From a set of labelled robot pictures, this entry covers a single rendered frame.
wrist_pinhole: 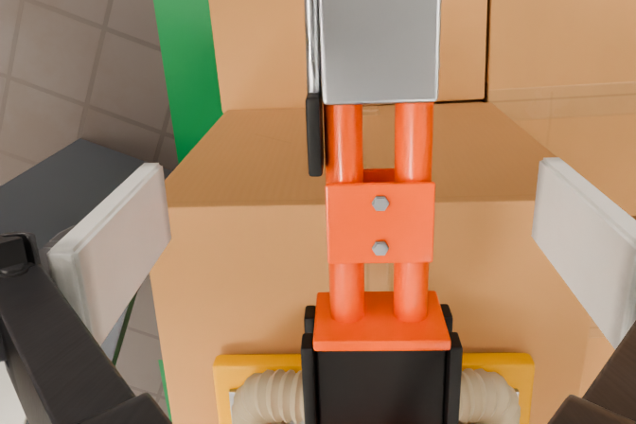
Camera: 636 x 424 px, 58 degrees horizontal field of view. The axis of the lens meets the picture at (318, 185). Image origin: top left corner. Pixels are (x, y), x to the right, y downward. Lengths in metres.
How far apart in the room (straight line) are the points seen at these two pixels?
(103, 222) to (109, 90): 1.38
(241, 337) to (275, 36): 0.47
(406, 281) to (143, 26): 1.21
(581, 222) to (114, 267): 0.13
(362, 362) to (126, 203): 0.24
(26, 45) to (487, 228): 1.30
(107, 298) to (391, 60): 0.20
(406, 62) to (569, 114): 0.65
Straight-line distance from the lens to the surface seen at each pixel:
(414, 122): 0.32
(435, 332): 0.36
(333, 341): 0.35
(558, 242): 0.19
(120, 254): 0.17
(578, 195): 0.18
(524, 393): 0.58
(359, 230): 0.33
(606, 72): 0.95
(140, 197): 0.19
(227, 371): 0.55
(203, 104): 1.47
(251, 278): 0.53
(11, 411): 0.98
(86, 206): 1.27
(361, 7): 0.30
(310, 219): 0.50
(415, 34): 0.31
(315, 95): 0.31
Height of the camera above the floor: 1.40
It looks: 70 degrees down
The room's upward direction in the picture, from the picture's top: 173 degrees counter-clockwise
